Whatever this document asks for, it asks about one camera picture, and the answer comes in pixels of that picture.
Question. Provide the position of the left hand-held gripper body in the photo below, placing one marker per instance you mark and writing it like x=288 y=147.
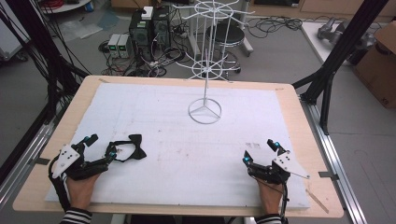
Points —
x=67 y=158

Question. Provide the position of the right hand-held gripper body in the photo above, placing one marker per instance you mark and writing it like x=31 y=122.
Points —
x=280 y=166

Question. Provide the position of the black bow tie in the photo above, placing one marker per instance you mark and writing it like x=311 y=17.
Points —
x=134 y=146

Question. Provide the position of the person's right hand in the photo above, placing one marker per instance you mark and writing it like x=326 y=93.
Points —
x=270 y=196

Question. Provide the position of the person's left hand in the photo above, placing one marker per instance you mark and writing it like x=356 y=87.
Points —
x=81 y=189

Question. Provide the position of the black tape piece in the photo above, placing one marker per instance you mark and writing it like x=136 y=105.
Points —
x=42 y=161
x=327 y=175

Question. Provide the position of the thin wooden stick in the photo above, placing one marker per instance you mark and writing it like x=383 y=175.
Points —
x=317 y=201

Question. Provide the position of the white foam mat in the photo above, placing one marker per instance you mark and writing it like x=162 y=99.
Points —
x=186 y=149

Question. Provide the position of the grey bench power supply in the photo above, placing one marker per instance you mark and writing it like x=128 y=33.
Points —
x=125 y=46
x=113 y=46

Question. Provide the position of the black round stool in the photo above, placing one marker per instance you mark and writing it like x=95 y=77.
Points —
x=229 y=35

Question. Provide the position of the black computer tower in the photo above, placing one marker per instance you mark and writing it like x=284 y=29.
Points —
x=149 y=29

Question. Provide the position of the brown cardboard box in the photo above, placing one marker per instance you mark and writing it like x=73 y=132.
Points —
x=378 y=68

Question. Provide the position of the aluminium rail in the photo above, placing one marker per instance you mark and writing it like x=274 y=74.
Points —
x=334 y=161
x=21 y=155

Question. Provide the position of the black metal frame stand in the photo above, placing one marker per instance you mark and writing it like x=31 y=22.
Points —
x=40 y=46
x=339 y=53

